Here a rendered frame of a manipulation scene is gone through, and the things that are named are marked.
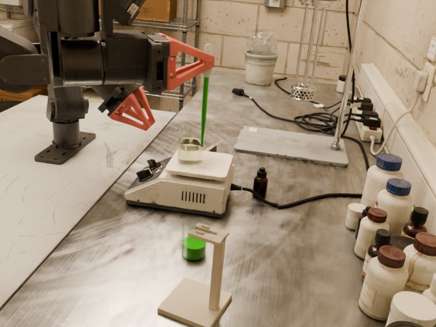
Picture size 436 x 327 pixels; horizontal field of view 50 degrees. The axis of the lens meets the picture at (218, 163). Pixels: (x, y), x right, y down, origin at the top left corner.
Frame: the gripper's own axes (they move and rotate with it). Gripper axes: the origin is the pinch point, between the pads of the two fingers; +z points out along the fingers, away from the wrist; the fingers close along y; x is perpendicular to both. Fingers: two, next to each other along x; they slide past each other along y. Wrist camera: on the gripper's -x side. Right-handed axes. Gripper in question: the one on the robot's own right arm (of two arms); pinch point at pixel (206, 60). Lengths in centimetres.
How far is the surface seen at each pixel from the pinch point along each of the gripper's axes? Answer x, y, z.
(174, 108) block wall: 90, 260, 73
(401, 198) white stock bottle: 23.9, -5.5, 36.4
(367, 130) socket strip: 30, 42, 67
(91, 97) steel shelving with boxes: 78, 254, 12
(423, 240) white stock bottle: 22.1, -19.9, 27.4
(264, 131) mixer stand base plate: 32, 53, 39
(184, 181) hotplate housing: 25.8, 13.7, 1.9
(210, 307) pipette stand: 31.3, -14.3, -2.9
